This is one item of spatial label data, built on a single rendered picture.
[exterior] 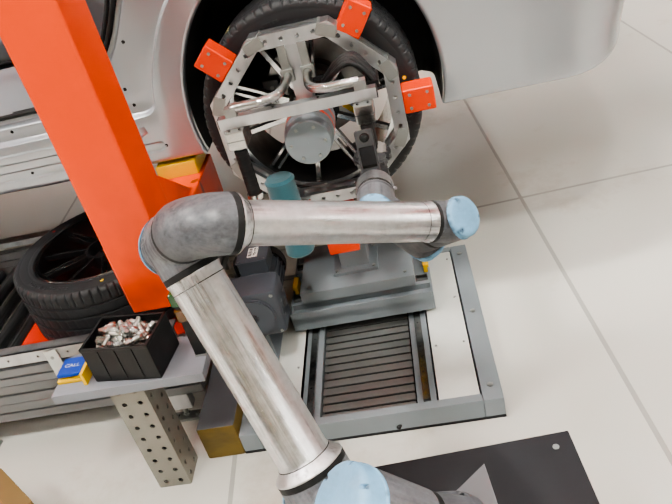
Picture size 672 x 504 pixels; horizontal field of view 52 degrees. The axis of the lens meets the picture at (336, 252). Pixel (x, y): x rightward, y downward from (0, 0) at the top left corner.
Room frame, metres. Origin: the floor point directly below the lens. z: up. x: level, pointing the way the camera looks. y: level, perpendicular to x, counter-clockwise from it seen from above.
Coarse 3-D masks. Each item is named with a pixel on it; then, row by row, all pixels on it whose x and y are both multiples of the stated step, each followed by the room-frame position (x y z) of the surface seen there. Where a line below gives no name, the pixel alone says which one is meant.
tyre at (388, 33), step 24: (264, 0) 2.07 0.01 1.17; (288, 0) 1.99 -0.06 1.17; (312, 0) 1.97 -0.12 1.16; (336, 0) 1.97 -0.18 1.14; (240, 24) 2.01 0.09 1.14; (264, 24) 1.99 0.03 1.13; (384, 24) 1.95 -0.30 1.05; (240, 48) 2.01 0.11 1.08; (384, 48) 1.94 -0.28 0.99; (408, 48) 1.99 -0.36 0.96; (408, 72) 1.93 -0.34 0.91; (408, 120) 1.94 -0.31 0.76; (216, 144) 2.03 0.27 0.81; (408, 144) 1.94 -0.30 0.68; (264, 192) 2.02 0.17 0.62
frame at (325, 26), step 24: (288, 24) 1.95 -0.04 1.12; (312, 24) 1.89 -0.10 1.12; (336, 24) 1.89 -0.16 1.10; (264, 48) 1.91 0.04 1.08; (360, 48) 1.87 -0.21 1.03; (240, 72) 1.92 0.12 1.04; (384, 72) 1.86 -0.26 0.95; (216, 96) 1.94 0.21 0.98; (216, 120) 1.94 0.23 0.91; (312, 192) 1.92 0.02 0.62; (336, 192) 1.90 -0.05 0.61
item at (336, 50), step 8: (320, 40) 2.19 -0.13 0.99; (328, 40) 2.18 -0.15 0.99; (320, 48) 2.19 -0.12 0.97; (328, 48) 2.18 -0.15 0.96; (336, 48) 2.18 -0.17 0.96; (320, 56) 2.19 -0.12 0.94; (328, 56) 2.18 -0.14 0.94; (336, 56) 2.18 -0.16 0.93; (320, 64) 2.19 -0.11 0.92; (328, 64) 2.19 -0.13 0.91; (272, 72) 2.22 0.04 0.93; (320, 72) 2.15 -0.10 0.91; (344, 72) 2.18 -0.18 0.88; (352, 72) 2.17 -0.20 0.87; (360, 72) 2.17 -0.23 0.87; (280, 80) 2.21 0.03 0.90; (288, 88) 2.21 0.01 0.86; (352, 104) 2.18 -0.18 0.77; (352, 112) 2.18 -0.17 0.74; (344, 120) 2.18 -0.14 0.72
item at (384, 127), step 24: (312, 48) 1.99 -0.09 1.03; (240, 96) 2.16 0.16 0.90; (288, 96) 2.02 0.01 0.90; (336, 120) 1.99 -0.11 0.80; (384, 120) 2.08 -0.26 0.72; (264, 144) 2.14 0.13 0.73; (264, 168) 2.01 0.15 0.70; (288, 168) 2.07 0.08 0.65; (312, 168) 2.09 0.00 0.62; (336, 168) 2.06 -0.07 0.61
